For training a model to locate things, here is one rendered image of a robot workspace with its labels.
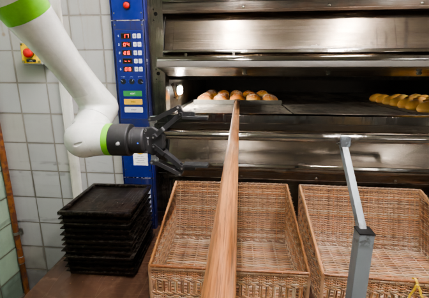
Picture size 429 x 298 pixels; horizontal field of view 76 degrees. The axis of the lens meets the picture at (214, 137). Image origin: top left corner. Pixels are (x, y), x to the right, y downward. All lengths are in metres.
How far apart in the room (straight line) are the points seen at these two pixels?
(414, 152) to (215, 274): 1.38
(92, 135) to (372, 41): 1.16
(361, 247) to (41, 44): 0.97
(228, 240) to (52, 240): 1.64
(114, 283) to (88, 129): 0.67
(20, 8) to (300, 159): 1.16
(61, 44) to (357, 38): 1.12
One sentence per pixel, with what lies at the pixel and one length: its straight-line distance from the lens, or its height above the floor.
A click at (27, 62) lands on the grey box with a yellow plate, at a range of 1.57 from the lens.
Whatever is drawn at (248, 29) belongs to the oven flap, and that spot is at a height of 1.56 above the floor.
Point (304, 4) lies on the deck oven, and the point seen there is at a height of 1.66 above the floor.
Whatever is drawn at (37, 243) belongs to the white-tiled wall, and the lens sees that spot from 1.97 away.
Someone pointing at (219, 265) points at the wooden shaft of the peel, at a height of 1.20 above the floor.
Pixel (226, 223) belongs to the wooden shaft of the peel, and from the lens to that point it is 0.34.
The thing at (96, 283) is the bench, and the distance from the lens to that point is 1.29.
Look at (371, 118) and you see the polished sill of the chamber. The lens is 1.44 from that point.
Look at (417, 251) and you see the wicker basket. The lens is 1.63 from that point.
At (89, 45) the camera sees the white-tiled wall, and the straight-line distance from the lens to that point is 1.48.
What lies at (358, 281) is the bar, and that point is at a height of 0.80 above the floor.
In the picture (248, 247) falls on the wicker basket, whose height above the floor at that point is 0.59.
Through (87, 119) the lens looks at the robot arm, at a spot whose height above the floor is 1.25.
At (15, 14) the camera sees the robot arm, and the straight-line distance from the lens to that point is 0.79.
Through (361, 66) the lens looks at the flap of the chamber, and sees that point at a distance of 1.24.
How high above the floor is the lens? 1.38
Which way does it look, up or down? 13 degrees down
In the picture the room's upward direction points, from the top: straight up
